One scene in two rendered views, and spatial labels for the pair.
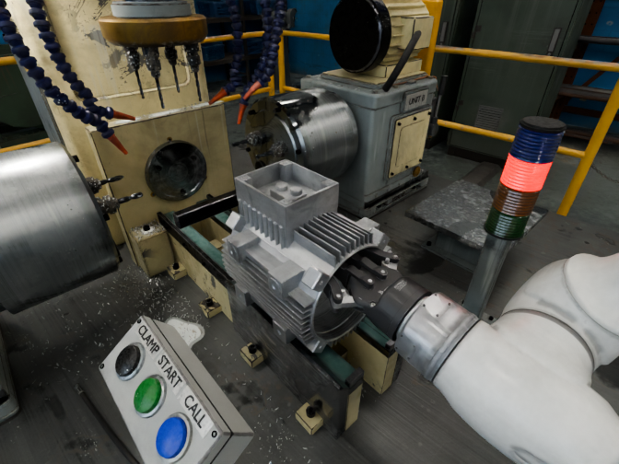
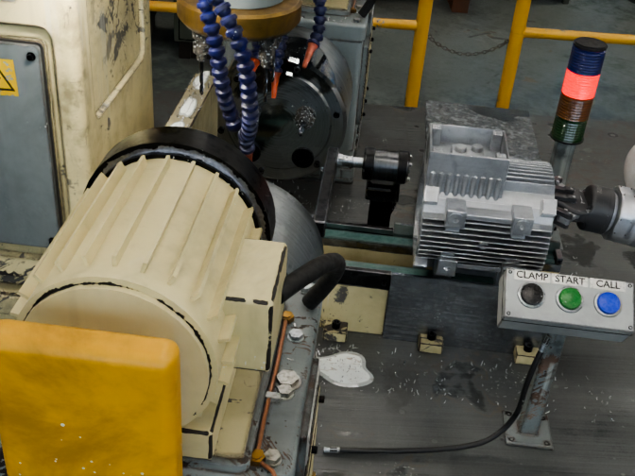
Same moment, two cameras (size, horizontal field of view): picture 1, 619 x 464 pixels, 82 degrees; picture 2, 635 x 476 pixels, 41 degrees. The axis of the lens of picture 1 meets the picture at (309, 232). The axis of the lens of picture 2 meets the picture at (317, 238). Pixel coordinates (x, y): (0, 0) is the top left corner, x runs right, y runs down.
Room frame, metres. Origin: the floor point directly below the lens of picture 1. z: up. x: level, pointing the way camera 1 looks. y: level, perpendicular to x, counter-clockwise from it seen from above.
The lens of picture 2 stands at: (-0.23, 1.03, 1.73)
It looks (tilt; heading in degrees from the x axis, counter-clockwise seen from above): 33 degrees down; 315
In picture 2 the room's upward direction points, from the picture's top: 5 degrees clockwise
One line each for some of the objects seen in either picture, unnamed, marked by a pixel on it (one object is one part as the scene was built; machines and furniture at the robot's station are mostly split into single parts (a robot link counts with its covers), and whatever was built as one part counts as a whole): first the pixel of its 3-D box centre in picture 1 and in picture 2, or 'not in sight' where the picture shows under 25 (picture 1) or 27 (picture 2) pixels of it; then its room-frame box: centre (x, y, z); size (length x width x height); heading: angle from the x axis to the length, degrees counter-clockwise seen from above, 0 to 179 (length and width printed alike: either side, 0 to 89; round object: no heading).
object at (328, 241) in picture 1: (305, 261); (480, 214); (0.44, 0.01, 1.02); 0.20 x 0.19 x 0.19; 42
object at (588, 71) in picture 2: (535, 142); (586, 59); (0.51, -0.34, 1.19); 0.06 x 0.06 x 0.04
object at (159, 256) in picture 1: (152, 247); not in sight; (0.69, 0.38, 0.86); 0.07 x 0.06 x 0.12; 132
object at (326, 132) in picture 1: (308, 138); (286, 94); (0.93, 0.00, 1.04); 0.41 x 0.25 x 0.25; 132
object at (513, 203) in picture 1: (516, 195); (574, 104); (0.51, -0.34, 1.10); 0.06 x 0.06 x 0.04
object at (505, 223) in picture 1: (507, 218); (569, 127); (0.51, -0.34, 1.05); 0.06 x 0.06 x 0.04
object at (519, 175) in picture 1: (525, 169); (580, 81); (0.51, -0.34, 1.14); 0.06 x 0.06 x 0.04
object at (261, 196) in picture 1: (286, 202); (464, 161); (0.47, 0.03, 1.11); 0.12 x 0.11 x 0.07; 42
